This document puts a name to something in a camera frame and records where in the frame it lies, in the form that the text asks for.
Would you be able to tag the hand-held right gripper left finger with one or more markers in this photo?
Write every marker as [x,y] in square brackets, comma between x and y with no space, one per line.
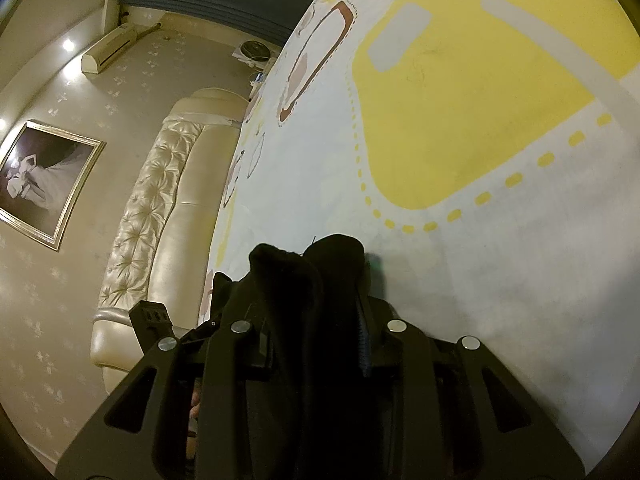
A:
[235,355]

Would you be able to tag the black pants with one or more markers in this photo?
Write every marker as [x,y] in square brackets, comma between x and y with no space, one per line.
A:
[310,300]

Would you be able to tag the white round fan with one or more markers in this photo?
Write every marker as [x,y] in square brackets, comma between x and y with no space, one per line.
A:
[254,51]

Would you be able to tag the dark curtain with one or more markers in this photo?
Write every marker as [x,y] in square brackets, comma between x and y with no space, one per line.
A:
[225,5]

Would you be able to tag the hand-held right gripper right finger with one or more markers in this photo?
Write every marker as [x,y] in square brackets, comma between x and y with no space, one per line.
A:
[366,355]

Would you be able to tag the white air conditioner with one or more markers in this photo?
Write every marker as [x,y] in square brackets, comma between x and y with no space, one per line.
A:
[117,47]

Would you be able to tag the printed bed sheet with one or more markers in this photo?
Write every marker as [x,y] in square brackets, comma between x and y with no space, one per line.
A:
[500,260]

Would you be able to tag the cream tufted headboard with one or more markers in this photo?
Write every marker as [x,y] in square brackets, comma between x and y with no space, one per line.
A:
[170,220]

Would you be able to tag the framed wall picture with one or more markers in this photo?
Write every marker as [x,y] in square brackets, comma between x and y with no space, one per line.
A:
[47,180]

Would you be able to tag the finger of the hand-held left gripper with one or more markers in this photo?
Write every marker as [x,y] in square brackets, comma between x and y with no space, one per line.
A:
[222,295]

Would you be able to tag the ceiling spotlight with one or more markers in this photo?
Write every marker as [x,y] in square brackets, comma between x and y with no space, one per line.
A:
[67,45]

